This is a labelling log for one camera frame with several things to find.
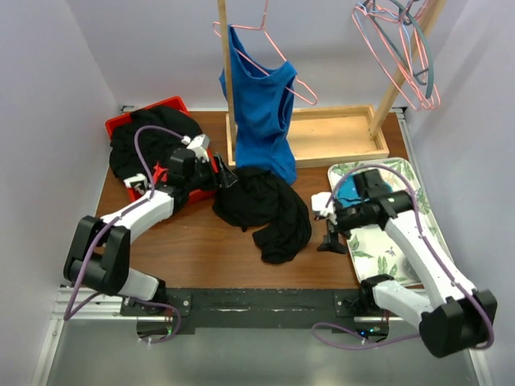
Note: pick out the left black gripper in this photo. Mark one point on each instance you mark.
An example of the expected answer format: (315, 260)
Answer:
(226, 179)

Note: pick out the black tank top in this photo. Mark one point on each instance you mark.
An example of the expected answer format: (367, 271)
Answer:
(262, 200)

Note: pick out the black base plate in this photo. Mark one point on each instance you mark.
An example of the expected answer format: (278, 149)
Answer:
(266, 308)

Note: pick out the grey plastic hanger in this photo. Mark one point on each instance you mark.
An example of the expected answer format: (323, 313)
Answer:
(420, 44)

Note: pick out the grey cup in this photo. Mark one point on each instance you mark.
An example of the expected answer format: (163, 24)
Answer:
(410, 271)

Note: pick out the black clothes pile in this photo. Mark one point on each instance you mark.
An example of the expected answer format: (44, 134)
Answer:
(155, 145)

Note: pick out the black white striped garment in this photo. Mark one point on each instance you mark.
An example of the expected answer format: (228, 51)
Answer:
(138, 183)

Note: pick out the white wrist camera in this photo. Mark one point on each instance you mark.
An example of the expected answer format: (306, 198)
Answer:
(323, 207)
(199, 145)

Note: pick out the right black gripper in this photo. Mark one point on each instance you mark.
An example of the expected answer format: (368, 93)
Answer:
(331, 240)

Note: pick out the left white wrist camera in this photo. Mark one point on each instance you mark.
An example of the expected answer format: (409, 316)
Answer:
(199, 145)

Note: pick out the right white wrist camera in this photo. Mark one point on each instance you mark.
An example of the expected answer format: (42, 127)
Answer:
(323, 207)

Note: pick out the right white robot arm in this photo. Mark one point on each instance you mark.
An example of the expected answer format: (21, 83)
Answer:
(453, 315)

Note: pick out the red plastic bin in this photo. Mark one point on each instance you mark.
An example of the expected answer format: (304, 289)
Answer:
(175, 103)

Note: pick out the blue wire hanger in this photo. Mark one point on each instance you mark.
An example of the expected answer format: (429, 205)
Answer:
(399, 28)

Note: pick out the blue dotted plate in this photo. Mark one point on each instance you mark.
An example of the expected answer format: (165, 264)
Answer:
(347, 194)

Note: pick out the floral serving tray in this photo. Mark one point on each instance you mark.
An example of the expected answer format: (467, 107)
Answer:
(372, 252)

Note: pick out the blue tank top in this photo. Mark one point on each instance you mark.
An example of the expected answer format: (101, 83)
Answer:
(263, 106)

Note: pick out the red garment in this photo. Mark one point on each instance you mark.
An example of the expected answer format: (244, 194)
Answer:
(160, 173)

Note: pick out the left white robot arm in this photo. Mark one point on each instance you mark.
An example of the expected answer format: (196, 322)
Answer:
(99, 256)

